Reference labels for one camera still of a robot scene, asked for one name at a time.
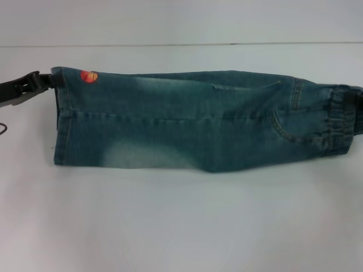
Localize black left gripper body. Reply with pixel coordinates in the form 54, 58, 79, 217
0, 70, 41, 108

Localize blue denim shorts with print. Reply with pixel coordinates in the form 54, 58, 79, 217
50, 66, 363, 175

